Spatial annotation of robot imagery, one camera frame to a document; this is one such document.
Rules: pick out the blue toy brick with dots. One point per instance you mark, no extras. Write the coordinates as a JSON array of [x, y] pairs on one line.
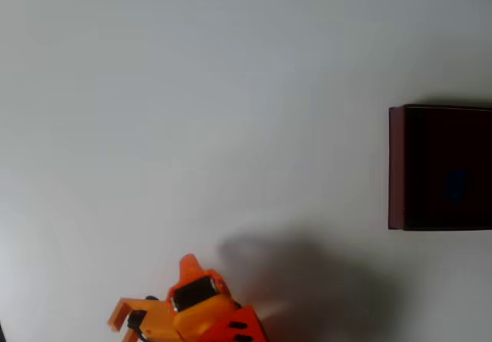
[[456, 186]]

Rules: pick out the red-orange robot arm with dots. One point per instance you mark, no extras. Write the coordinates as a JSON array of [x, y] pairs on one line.
[[240, 326]]

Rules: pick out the dark red box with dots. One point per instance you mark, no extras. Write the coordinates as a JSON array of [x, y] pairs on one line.
[[423, 146]]

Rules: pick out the orange camera mount bracket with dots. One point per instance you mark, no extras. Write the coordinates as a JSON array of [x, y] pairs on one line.
[[159, 319]]

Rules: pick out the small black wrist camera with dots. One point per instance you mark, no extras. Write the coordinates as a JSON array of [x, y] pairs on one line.
[[137, 319]]

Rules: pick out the black object at frame edge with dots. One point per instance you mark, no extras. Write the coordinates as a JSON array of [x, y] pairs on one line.
[[1, 332]]

